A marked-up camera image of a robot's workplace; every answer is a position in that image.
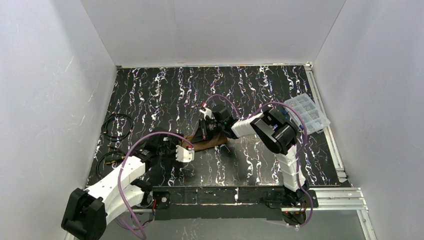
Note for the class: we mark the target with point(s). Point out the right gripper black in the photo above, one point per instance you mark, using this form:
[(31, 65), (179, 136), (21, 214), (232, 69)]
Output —
[(204, 129)]

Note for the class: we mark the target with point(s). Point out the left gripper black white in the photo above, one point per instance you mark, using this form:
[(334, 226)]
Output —
[(170, 145)]

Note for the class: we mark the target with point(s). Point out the brown woven cloth napkin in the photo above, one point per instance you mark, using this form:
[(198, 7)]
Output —
[(217, 140)]

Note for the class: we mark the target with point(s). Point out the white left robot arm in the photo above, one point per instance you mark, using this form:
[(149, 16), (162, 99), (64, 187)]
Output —
[(90, 210)]

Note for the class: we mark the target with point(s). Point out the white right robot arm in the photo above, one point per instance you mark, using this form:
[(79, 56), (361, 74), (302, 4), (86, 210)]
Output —
[(276, 133)]

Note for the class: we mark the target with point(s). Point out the clear plastic compartment box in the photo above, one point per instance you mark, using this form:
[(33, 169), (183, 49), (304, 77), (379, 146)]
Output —
[(315, 120)]

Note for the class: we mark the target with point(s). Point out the aluminium side rail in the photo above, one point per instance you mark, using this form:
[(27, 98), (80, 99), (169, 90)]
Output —
[(334, 151)]

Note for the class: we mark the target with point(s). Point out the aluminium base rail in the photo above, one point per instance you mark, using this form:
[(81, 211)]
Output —
[(248, 202)]

